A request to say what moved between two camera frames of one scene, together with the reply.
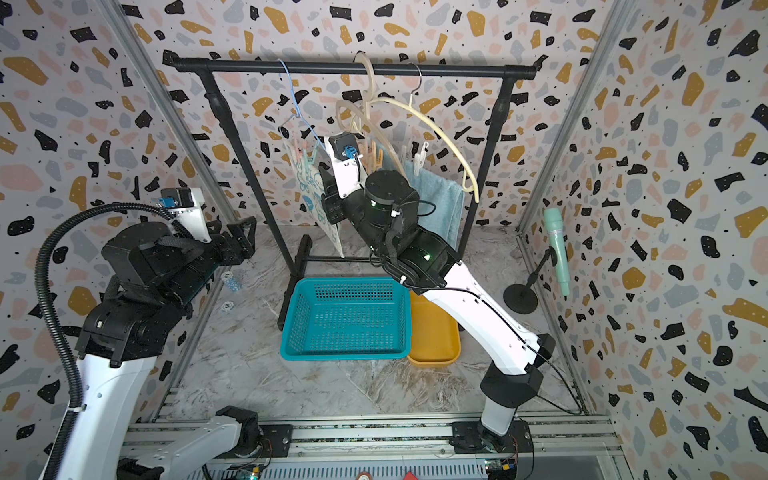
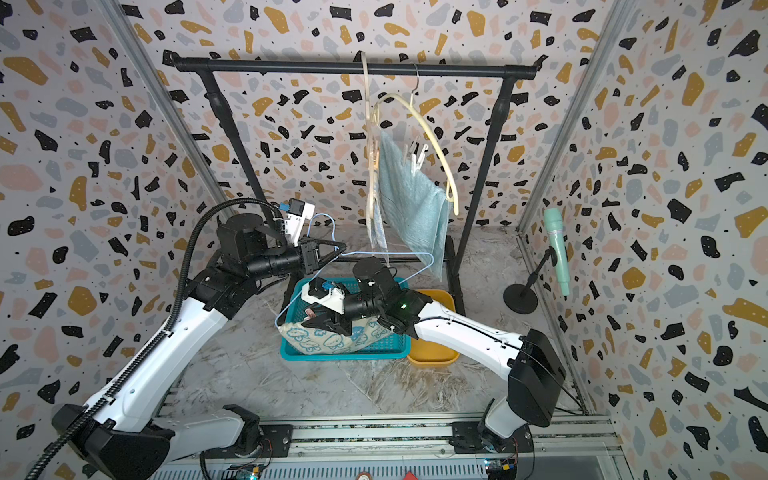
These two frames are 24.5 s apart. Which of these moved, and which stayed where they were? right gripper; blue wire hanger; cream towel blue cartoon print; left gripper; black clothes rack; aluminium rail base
Moved: left gripper; right gripper; cream towel blue cartoon print; blue wire hanger
Stayed: black clothes rack; aluminium rail base
